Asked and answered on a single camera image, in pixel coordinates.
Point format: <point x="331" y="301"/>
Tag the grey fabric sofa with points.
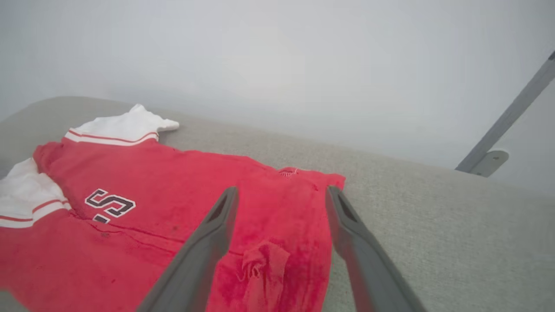
<point x="455" y="242"/>

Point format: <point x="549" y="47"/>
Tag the grey metal bar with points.
<point x="511" y="112"/>

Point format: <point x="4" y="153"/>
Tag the light grey wall bracket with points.
<point x="492" y="162"/>

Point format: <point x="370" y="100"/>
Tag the red and white garment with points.
<point x="173" y="186"/>

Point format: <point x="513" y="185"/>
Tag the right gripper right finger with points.
<point x="368" y="268"/>

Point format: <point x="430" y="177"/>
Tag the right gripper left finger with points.
<point x="195" y="260"/>

